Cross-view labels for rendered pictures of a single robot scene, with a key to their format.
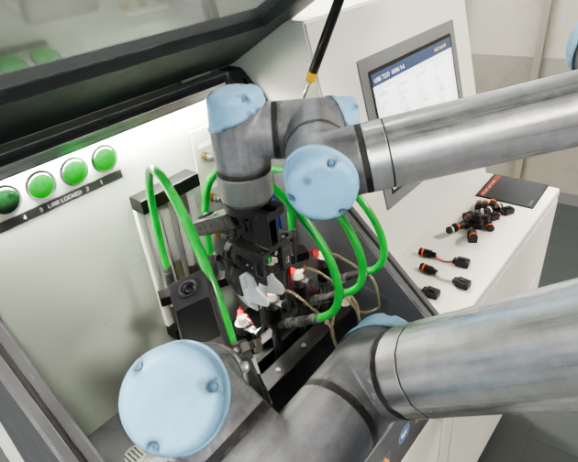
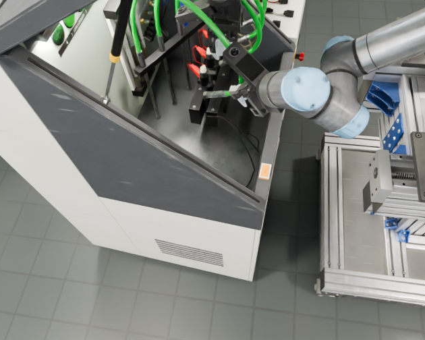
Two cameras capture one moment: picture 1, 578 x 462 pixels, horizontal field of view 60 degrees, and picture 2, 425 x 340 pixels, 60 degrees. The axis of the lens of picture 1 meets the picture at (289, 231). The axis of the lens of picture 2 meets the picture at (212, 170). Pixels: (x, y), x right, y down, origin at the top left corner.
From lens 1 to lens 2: 0.50 m
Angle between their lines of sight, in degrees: 32
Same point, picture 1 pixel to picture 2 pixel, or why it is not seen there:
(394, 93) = not seen: outside the picture
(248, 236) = (220, 16)
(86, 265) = (96, 64)
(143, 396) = (305, 90)
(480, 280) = (297, 9)
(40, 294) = not seen: hidden behind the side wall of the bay
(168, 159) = not seen: outside the picture
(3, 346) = (125, 117)
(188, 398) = (320, 86)
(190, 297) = (238, 56)
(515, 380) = not seen: outside the picture
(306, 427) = (343, 86)
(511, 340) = (424, 29)
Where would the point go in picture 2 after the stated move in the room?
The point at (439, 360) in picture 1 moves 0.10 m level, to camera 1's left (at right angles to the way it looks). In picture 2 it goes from (392, 44) to (348, 66)
